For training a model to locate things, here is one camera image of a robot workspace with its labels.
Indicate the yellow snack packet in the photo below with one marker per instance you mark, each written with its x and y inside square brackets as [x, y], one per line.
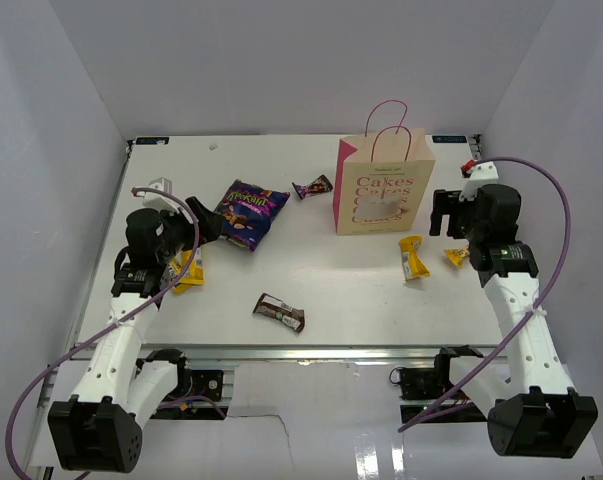
[413, 267]

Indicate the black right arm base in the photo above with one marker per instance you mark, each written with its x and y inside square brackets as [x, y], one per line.
[421, 386]

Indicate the blue label corner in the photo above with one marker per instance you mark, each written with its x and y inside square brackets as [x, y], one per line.
[449, 139]
[162, 140]

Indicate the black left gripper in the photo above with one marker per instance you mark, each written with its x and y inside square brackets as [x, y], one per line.
[210, 223]

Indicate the yellow M&M packet right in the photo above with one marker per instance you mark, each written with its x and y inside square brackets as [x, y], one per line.
[457, 256]

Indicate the brown chocolate bar wrapper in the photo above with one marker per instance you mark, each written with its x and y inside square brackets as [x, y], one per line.
[274, 308]

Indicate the purple snack bag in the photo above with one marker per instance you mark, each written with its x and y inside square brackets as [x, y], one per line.
[248, 212]

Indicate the blue label left corner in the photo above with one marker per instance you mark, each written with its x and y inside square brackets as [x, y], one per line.
[162, 140]

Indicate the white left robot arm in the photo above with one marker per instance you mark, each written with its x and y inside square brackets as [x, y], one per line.
[100, 426]

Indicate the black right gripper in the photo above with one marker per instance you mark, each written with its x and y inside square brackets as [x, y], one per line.
[448, 203]

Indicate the blue label right corner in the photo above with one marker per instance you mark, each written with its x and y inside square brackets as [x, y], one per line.
[449, 139]

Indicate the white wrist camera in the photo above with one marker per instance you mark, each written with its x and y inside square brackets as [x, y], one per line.
[158, 192]
[477, 175]

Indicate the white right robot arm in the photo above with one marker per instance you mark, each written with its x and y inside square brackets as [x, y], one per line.
[537, 413]

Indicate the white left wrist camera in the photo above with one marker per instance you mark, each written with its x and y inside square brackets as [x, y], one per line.
[158, 192]

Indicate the small brown candy packet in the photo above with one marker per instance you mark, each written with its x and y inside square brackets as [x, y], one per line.
[318, 186]

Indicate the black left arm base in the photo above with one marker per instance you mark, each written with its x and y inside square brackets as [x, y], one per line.
[200, 399]

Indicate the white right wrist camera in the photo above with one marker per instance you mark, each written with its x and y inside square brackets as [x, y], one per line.
[477, 175]

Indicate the paper bag with pink handles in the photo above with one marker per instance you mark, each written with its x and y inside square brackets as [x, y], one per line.
[381, 178]

